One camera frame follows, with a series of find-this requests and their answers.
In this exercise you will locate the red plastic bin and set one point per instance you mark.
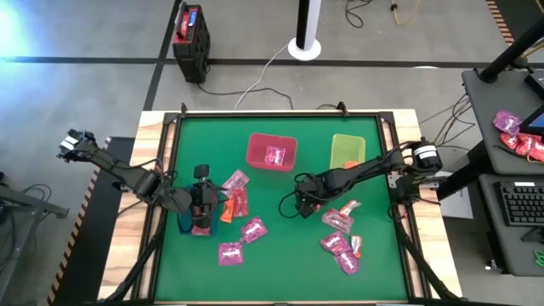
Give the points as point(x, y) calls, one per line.
point(259, 149)

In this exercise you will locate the grey metal stand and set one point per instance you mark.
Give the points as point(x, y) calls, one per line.
point(34, 203)

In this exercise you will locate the black red power box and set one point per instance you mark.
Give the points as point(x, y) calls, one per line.
point(191, 42)

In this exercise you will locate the black desk device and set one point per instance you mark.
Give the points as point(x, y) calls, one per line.
point(537, 83)

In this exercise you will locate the black keyboard desk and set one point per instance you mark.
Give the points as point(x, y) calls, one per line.
point(510, 251)

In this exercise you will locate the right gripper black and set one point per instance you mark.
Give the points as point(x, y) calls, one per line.
point(310, 189)

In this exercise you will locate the black side desk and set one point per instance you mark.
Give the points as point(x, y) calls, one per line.
point(489, 127)

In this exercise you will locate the black keyboard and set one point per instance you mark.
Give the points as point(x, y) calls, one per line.
point(523, 204)

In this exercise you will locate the white floor box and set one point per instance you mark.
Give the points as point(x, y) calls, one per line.
point(457, 208)

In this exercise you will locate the tablet with blue screen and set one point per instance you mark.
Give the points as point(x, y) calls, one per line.
point(537, 121)

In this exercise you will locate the black hazard-striped platform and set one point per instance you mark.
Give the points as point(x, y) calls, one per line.
point(516, 10)
point(98, 238)

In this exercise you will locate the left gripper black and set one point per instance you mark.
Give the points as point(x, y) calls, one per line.
point(203, 200)

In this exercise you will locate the white pole with round base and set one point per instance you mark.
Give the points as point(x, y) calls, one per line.
point(304, 47)

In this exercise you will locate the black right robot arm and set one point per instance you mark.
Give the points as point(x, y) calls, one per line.
point(361, 170)

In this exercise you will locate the orange silver Reese's packet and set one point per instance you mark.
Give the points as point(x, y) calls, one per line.
point(349, 207)
point(356, 246)

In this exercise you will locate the pale pink candy packet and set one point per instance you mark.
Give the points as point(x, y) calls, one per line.
point(337, 221)
point(236, 180)

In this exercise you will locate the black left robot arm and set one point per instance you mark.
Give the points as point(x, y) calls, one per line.
point(127, 174)

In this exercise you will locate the green table mat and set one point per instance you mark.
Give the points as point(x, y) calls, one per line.
point(289, 276)

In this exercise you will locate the red KitKat candy packet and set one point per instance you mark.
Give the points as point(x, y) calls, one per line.
point(523, 145)
point(508, 140)
point(537, 151)
point(241, 203)

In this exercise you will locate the magenta Skittles candy packet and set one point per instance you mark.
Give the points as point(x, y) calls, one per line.
point(335, 242)
point(230, 253)
point(347, 262)
point(253, 230)
point(274, 155)
point(507, 122)

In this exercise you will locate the yellow-green plastic bin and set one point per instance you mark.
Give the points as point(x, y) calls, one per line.
point(346, 149)

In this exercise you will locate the blue plastic bin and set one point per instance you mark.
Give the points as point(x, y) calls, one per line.
point(183, 225)

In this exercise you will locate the black aluminium table frame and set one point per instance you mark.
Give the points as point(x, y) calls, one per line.
point(276, 114)

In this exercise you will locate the black slanted pole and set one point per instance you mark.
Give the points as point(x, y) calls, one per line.
point(510, 53)

